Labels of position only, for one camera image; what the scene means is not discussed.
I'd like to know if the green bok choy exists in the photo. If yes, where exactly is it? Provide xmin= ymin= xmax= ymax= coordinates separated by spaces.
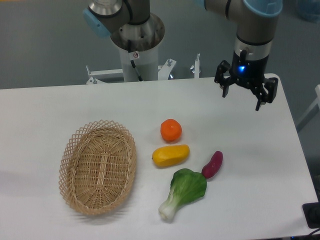
xmin=158 ymin=168 xmax=207 ymax=221

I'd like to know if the orange tangerine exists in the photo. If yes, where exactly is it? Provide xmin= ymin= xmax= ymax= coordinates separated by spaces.
xmin=160 ymin=118 xmax=183 ymax=142

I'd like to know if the white metal base frame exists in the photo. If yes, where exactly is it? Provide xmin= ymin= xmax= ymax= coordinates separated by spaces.
xmin=86 ymin=53 xmax=201 ymax=85

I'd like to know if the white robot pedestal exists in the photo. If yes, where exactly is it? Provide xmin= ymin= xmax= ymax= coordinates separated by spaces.
xmin=109 ymin=12 xmax=166 ymax=83

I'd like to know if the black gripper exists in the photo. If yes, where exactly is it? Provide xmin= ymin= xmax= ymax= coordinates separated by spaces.
xmin=214 ymin=52 xmax=279 ymax=111

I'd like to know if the black device at edge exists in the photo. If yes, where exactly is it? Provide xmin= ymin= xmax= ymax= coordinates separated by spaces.
xmin=302 ymin=202 xmax=320 ymax=229

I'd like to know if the woven wicker basket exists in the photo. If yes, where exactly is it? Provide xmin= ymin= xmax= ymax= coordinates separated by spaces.
xmin=58 ymin=120 xmax=137 ymax=215

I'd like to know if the white furniture leg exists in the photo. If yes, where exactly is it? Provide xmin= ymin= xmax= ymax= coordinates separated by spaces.
xmin=295 ymin=84 xmax=320 ymax=133

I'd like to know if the blue object in corner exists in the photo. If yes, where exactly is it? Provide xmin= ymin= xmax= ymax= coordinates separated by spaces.
xmin=295 ymin=0 xmax=320 ymax=23

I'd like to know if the purple sweet potato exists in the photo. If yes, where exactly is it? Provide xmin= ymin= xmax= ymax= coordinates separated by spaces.
xmin=201 ymin=151 xmax=224 ymax=179

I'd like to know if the yellow mango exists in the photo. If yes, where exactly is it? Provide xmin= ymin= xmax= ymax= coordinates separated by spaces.
xmin=152 ymin=144 xmax=190 ymax=168

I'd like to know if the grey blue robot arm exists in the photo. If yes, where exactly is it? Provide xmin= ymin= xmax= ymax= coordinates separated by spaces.
xmin=82 ymin=0 xmax=283 ymax=108

